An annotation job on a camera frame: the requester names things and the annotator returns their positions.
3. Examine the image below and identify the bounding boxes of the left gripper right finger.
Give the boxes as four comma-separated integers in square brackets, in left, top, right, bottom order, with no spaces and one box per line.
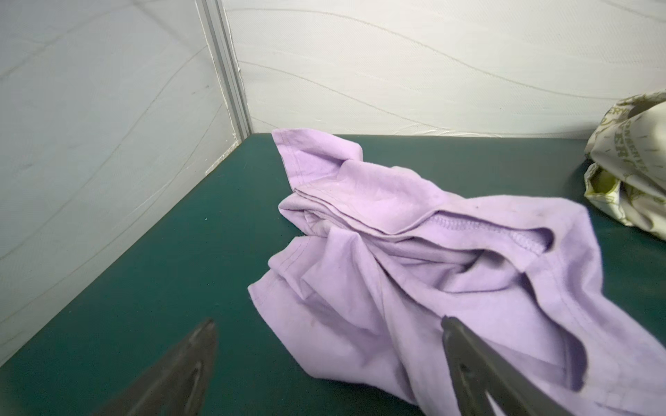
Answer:
[442,317,570,415]

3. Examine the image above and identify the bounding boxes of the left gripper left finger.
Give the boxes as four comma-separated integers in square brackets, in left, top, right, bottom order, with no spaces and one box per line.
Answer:
[97,319,219,415]

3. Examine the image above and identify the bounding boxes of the purple cloth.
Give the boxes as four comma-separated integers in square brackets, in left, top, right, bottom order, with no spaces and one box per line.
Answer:
[249,129,665,415]

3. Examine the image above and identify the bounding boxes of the cream patterned cloth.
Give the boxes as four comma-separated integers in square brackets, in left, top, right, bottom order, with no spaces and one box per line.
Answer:
[584,89,665,240]

